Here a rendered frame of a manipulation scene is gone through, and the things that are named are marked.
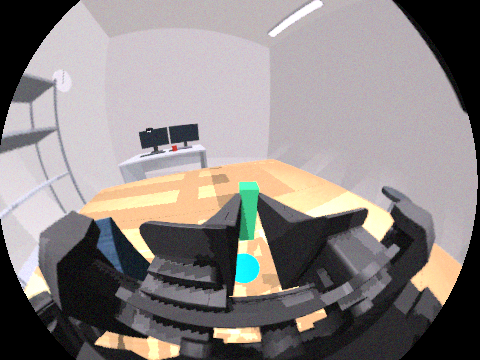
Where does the green rectangular block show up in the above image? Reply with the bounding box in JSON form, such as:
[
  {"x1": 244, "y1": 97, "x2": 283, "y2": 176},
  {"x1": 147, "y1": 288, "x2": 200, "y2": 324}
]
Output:
[{"x1": 239, "y1": 181, "x2": 260, "y2": 240}]

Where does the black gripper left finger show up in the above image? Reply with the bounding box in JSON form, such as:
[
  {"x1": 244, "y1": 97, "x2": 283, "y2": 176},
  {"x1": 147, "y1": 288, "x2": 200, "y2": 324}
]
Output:
[{"x1": 139, "y1": 192, "x2": 241, "y2": 296}]

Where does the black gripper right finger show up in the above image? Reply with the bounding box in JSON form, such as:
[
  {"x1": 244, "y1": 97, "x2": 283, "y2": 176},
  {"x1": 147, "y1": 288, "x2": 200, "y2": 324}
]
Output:
[{"x1": 257, "y1": 192, "x2": 368, "y2": 291}]

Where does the cyan circle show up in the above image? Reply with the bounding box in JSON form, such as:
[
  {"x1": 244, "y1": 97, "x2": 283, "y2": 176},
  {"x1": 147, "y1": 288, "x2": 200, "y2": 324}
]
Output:
[{"x1": 235, "y1": 253, "x2": 260, "y2": 284}]

